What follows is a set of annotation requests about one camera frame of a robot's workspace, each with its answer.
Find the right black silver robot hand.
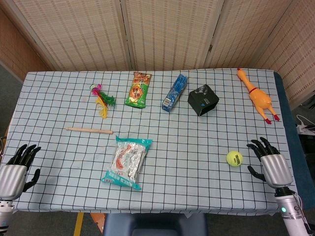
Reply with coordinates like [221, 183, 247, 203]
[247, 137, 294, 189]

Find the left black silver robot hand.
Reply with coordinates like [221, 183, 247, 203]
[0, 144, 42, 200]

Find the yellow tennis ball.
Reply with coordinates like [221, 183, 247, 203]
[226, 150, 244, 168]

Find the black cardboard box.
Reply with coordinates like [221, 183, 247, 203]
[188, 84, 220, 116]

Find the blue snack pack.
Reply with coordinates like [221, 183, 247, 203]
[161, 73, 189, 113]

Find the blue padded table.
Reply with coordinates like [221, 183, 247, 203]
[274, 71, 315, 209]

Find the yellow rubber chicken toy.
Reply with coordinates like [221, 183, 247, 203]
[236, 68, 281, 124]

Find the wooden stick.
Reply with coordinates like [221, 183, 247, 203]
[64, 127, 114, 135]

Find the blue checkered tablecloth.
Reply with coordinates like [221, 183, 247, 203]
[0, 68, 302, 214]

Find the orange floor object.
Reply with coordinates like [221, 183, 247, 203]
[90, 212, 106, 233]

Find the teal silver snack bag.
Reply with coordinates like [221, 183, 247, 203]
[100, 135, 153, 191]

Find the colourful feather shuttlecock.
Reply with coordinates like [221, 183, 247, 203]
[89, 84, 117, 119]

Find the blue padded seat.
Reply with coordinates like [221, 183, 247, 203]
[102, 212, 208, 236]

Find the green orange snack bag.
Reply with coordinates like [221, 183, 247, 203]
[124, 72, 153, 109]

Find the beige woven folding screen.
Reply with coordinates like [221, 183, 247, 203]
[0, 0, 315, 109]

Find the white power strip with cables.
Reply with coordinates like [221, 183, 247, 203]
[296, 114, 315, 135]

